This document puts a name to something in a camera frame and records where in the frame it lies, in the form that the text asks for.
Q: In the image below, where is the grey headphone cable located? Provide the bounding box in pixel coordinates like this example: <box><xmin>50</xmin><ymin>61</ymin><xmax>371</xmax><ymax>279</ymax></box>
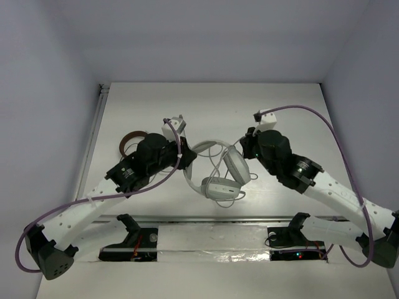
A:
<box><xmin>196</xmin><ymin>141</ymin><xmax>259</xmax><ymax>209</ymax></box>

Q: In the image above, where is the white over-ear headphones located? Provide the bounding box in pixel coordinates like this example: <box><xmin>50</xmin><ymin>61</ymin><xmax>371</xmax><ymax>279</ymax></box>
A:
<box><xmin>183</xmin><ymin>140</ymin><xmax>251</xmax><ymax>202</ymax></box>

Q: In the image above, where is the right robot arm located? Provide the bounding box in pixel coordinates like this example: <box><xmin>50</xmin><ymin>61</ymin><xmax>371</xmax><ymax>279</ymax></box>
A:
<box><xmin>240</xmin><ymin>127</ymin><xmax>398</xmax><ymax>268</ymax></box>

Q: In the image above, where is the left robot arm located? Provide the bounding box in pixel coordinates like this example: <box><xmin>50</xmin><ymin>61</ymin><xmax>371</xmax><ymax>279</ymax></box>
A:
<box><xmin>24</xmin><ymin>133</ymin><xmax>197</xmax><ymax>280</ymax></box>

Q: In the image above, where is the brown over-ear headphones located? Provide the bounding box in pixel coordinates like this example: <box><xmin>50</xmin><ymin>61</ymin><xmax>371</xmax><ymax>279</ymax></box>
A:
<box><xmin>118</xmin><ymin>131</ymin><xmax>148</xmax><ymax>158</ymax></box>

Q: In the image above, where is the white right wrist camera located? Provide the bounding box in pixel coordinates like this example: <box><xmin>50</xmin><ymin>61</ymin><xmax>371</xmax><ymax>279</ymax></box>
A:
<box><xmin>252</xmin><ymin>109</ymin><xmax>277</xmax><ymax>136</ymax></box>

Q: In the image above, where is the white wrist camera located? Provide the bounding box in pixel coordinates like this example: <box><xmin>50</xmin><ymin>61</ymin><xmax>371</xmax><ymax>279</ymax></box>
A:
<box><xmin>252</xmin><ymin>109</ymin><xmax>277</xmax><ymax>136</ymax></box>
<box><xmin>161</xmin><ymin>115</ymin><xmax>186</xmax><ymax>141</ymax></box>

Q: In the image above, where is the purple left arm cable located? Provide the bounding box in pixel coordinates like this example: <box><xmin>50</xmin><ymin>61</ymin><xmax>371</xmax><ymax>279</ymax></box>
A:
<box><xmin>15</xmin><ymin>118</ymin><xmax>183</xmax><ymax>273</ymax></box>

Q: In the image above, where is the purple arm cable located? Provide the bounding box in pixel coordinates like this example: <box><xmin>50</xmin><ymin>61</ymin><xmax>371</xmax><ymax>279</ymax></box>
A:
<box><xmin>15</xmin><ymin>118</ymin><xmax>183</xmax><ymax>273</ymax></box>
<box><xmin>254</xmin><ymin>105</ymin><xmax>375</xmax><ymax>268</ymax></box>

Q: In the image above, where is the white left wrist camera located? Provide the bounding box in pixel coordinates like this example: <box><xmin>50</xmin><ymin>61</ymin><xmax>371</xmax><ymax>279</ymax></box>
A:
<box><xmin>161</xmin><ymin>115</ymin><xmax>186</xmax><ymax>141</ymax></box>

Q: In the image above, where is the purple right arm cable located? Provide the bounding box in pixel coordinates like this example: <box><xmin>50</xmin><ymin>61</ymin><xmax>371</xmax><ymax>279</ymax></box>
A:
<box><xmin>254</xmin><ymin>105</ymin><xmax>375</xmax><ymax>268</ymax></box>

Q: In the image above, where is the aluminium rail front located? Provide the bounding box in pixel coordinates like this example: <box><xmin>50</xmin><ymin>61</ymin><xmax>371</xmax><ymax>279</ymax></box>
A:
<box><xmin>93</xmin><ymin>214</ymin><xmax>297</xmax><ymax>225</ymax></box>

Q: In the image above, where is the aluminium rail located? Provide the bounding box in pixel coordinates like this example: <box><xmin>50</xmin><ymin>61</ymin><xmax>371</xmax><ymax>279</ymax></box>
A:
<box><xmin>73</xmin><ymin>84</ymin><xmax>110</xmax><ymax>200</ymax></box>
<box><xmin>93</xmin><ymin>214</ymin><xmax>297</xmax><ymax>225</ymax></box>

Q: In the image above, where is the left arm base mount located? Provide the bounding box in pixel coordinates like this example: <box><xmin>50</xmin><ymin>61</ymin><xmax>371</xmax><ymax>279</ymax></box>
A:
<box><xmin>99</xmin><ymin>214</ymin><xmax>158</xmax><ymax>262</ymax></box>

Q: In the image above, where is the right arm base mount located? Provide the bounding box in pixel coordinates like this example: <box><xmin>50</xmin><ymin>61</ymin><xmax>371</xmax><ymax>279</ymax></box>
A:
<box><xmin>264</xmin><ymin>212</ymin><xmax>328</xmax><ymax>262</ymax></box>

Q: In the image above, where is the aluminium rail left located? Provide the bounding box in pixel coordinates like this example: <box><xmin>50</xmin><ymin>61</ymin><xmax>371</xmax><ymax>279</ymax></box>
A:
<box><xmin>73</xmin><ymin>84</ymin><xmax>110</xmax><ymax>200</ymax></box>

